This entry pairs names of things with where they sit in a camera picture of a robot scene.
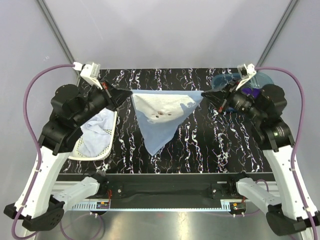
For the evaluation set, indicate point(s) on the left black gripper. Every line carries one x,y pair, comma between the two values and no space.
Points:
116,96

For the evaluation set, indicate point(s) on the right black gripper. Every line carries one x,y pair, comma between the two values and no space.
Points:
217,97

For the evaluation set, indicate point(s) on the purple towel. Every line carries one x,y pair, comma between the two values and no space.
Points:
254,92

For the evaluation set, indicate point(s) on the light blue towel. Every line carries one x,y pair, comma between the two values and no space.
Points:
160,112

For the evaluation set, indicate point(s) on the pale lavender towel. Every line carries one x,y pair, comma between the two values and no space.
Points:
95,136

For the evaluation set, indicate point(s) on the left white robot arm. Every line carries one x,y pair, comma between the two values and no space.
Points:
37,207

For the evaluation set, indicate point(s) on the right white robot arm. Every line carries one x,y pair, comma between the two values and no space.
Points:
292,211

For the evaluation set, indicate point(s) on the teal transparent plastic tray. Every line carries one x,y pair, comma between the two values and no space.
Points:
257,82

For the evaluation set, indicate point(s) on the white plastic basket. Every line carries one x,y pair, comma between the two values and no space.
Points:
77,156

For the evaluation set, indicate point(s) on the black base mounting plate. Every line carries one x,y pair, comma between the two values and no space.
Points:
172,191

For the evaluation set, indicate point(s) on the left connector box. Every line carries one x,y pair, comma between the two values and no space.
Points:
102,205

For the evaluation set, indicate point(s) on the connector box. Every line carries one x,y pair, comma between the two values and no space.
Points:
238,206
102,205

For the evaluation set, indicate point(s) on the right connector box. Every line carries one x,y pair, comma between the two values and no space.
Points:
238,206

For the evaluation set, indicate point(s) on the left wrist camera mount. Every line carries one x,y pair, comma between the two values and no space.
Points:
90,72

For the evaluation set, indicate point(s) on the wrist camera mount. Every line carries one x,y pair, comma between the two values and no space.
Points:
247,72
90,72

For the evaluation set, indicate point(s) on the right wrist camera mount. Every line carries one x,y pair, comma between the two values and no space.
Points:
247,72

